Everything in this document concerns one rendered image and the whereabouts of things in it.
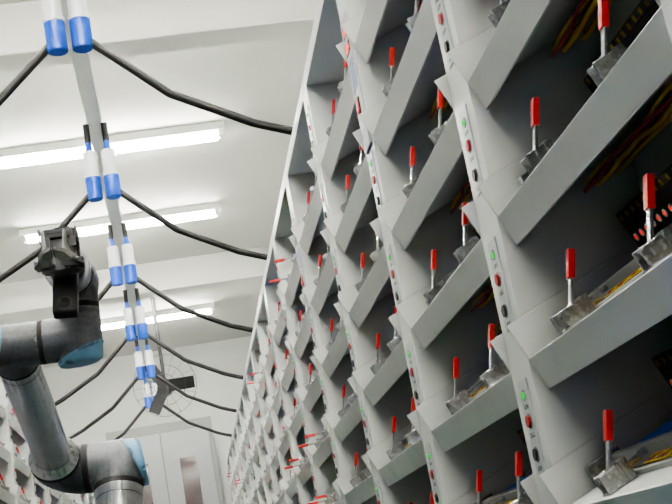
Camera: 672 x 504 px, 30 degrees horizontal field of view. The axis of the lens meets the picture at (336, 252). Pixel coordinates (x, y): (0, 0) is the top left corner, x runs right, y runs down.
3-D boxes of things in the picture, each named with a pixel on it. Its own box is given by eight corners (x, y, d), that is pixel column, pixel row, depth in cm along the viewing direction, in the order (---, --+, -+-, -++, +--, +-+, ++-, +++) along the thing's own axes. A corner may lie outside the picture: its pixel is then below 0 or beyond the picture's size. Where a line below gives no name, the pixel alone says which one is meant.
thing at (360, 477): (382, 490, 301) (351, 441, 304) (352, 508, 359) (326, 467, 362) (451, 445, 306) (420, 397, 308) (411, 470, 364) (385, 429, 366)
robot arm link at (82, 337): (51, 373, 255) (45, 313, 257) (108, 365, 256) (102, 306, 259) (44, 366, 246) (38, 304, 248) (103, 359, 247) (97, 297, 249)
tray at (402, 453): (435, 458, 234) (394, 396, 237) (388, 487, 292) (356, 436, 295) (522, 401, 239) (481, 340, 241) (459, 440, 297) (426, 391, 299)
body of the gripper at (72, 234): (34, 229, 233) (44, 244, 244) (38, 274, 231) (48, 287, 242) (76, 224, 233) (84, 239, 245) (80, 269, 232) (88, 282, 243)
